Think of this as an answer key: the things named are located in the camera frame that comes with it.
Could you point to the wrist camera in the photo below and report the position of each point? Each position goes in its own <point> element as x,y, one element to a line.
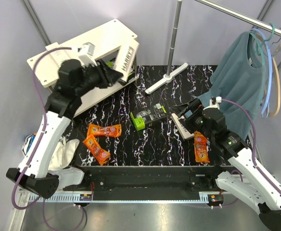
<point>85,54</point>
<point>215,102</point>

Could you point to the teal hanger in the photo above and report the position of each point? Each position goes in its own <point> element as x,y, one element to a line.
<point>261,41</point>

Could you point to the orange razor pack right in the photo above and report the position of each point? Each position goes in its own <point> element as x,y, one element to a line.
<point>200,148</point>

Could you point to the aluminium frame rail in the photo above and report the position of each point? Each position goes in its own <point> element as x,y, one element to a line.
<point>135,195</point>

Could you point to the wooden hanger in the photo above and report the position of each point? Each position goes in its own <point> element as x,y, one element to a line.
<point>278,79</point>

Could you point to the white two-tier shelf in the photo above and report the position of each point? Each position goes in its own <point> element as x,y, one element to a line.
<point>112,39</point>

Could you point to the white Harry's box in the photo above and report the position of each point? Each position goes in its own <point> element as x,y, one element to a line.
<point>185,134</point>
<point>126,55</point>

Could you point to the white printed cloth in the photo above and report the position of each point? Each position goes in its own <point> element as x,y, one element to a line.
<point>62,155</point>

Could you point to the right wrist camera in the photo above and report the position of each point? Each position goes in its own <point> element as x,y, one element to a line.
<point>215,102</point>

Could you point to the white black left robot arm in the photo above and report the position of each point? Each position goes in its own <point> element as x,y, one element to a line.
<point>74,81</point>

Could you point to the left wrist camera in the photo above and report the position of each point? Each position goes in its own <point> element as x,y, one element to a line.
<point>85,54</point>

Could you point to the orange razor pack left lower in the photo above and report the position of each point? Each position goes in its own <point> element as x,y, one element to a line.
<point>96,150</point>

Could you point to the blue hanger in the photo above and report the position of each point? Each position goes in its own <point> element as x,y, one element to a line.
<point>268,79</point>

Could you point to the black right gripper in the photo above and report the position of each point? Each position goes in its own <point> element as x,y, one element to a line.
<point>197,108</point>

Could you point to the green black razor box shelved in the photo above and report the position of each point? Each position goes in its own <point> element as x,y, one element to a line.
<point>127,76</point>

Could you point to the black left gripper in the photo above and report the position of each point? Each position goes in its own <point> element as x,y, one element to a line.
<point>108,75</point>

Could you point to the orange razor pack left upper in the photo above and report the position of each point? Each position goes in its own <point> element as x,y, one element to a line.
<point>110,131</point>

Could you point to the white H razor box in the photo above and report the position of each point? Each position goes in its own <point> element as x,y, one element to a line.
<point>56,58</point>

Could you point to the teal t-shirt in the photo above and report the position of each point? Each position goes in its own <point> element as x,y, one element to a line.
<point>240,80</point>

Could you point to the orange razor pack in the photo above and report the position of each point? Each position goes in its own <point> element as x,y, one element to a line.
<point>200,148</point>
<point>110,131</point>
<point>96,150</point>

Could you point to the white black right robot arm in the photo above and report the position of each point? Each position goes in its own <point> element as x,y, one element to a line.
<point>263,193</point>

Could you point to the green black razor box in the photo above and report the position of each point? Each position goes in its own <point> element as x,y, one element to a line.
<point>148,116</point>

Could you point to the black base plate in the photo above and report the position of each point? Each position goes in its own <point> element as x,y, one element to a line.
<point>194,178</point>

